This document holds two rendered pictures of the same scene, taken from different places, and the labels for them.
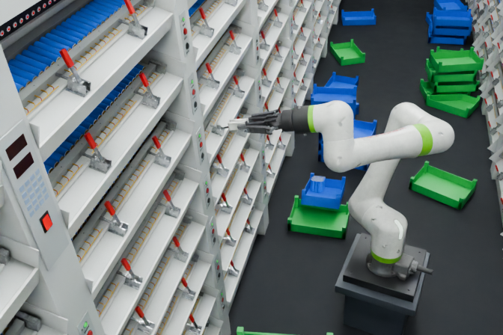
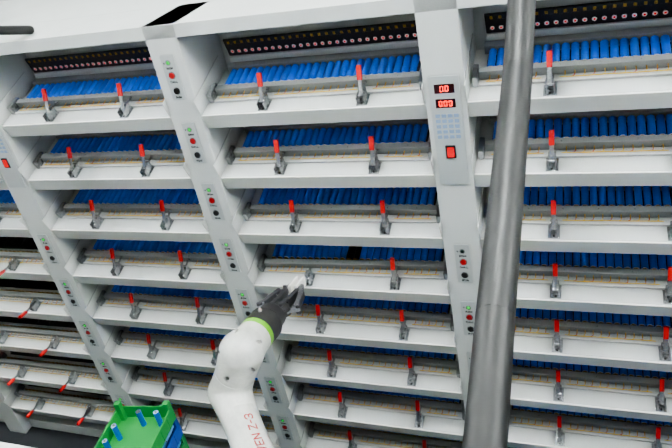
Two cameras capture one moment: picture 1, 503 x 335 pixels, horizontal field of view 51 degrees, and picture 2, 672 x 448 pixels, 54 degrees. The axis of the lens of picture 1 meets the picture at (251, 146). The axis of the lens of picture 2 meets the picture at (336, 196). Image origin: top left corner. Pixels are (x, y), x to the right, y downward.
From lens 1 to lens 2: 2.39 m
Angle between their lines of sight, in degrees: 78
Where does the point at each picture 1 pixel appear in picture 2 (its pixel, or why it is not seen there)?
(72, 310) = (32, 222)
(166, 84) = (177, 171)
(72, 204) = (45, 174)
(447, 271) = not seen: outside the picture
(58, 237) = (16, 177)
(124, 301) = (103, 271)
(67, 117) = (26, 124)
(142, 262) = (135, 270)
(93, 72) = (72, 114)
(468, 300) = not seen: outside the picture
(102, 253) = (79, 223)
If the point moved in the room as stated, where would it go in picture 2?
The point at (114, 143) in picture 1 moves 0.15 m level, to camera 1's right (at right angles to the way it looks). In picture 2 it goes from (98, 170) to (82, 194)
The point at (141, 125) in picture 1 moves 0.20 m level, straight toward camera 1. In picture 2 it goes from (120, 176) to (53, 193)
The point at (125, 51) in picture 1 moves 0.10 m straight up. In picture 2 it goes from (100, 117) to (87, 84)
